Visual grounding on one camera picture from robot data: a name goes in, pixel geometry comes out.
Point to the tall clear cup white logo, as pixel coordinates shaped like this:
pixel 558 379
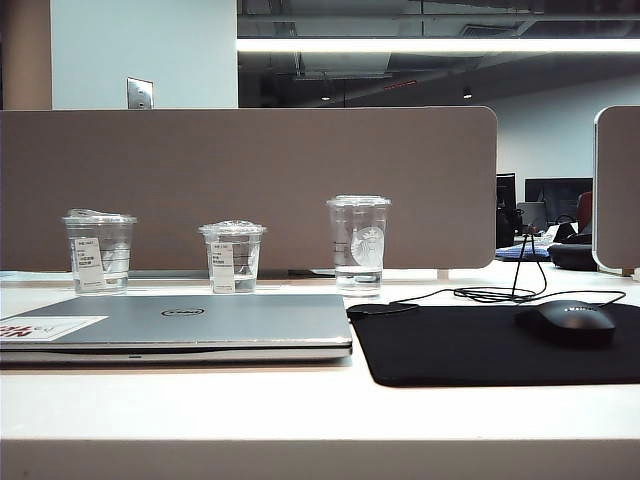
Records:
pixel 345 225

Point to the short clear cup with label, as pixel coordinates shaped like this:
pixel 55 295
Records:
pixel 245 250

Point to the silver Dell laptop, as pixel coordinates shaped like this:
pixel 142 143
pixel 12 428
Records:
pixel 225 325

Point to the wide clear cup with label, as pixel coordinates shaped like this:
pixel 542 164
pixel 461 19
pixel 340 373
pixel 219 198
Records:
pixel 90 235

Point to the wide brown desk partition panel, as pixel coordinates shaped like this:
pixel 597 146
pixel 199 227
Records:
pixel 250 190

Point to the black mouse pad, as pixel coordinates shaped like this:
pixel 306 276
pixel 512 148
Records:
pixel 450 350

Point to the slim black computer monitor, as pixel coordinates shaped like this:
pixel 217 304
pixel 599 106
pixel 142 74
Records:
pixel 506 200

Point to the blue patterned cloth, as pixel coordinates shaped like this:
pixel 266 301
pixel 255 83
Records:
pixel 512 253

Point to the long ceiling light strip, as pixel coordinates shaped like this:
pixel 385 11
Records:
pixel 425 44

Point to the black soft bag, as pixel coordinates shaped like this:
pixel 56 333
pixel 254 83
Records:
pixel 572 255

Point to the black computer mouse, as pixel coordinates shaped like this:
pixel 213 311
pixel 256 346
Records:
pixel 570 322

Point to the red office chair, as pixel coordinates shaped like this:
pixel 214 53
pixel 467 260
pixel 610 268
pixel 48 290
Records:
pixel 586 210

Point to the narrow brown desk partition panel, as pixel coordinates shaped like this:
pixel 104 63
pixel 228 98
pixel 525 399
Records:
pixel 620 190

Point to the white partition foot bracket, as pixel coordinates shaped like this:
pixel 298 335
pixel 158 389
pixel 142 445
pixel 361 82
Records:
pixel 444 274

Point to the metal wall switch plate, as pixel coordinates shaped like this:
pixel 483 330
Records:
pixel 139 93

